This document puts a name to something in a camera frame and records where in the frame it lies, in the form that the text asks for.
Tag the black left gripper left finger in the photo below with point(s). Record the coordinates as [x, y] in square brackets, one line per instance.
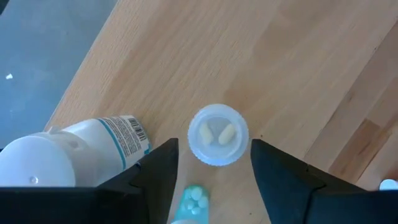
[149, 186]

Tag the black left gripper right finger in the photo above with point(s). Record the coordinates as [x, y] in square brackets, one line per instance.
[289, 193]

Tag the translucent white pill bottle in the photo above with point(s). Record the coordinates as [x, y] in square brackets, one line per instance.
[217, 133]

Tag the large white labelled bottle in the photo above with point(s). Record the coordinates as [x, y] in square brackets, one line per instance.
[62, 152]

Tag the small magenta pill bottle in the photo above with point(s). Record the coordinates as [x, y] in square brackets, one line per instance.
[388, 185]

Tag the small white scrap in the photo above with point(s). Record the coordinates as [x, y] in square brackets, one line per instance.
[9, 76]

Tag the wooden shelf with black frame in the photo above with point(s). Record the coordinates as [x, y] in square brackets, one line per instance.
[217, 46]

